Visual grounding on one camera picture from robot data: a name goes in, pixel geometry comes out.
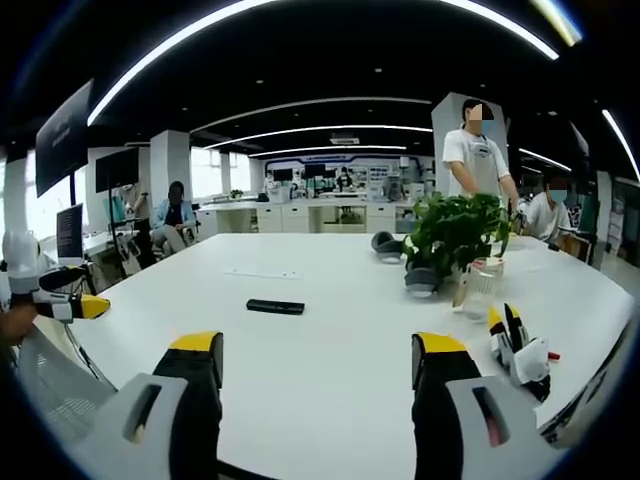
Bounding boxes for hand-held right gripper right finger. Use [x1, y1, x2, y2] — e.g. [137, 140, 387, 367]
[410, 331, 562, 480]

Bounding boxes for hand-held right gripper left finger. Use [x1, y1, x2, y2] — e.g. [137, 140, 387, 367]
[64, 329, 224, 480]

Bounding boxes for black remote control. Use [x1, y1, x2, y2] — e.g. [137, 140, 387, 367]
[245, 298, 307, 317]

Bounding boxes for person's left hand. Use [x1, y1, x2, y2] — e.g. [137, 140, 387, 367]
[0, 300, 39, 351]

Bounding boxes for desktop computer monitor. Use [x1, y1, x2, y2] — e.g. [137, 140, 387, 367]
[55, 202, 86, 267]

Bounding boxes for grey mesh office chair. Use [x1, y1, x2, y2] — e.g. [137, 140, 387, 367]
[13, 317, 122, 444]

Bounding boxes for spare hand-held gripper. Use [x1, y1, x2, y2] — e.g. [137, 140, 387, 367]
[486, 301, 562, 402]

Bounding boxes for black screen on stand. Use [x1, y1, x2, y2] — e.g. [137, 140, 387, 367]
[94, 146, 141, 194]

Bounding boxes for hanging dark display screen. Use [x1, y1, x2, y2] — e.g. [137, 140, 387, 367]
[34, 77, 96, 199]

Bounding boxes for clear glass measuring jug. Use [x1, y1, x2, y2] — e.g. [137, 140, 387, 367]
[451, 256, 504, 322]

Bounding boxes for green potted plant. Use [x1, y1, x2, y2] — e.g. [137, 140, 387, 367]
[401, 191, 515, 282]

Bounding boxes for white counter cabinets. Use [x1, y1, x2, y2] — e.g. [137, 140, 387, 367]
[197, 195, 417, 235]

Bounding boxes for long curved ceiling light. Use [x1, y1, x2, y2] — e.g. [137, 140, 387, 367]
[86, 0, 561, 127]

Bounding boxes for white table cable cover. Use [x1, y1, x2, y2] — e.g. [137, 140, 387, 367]
[224, 268, 302, 281]

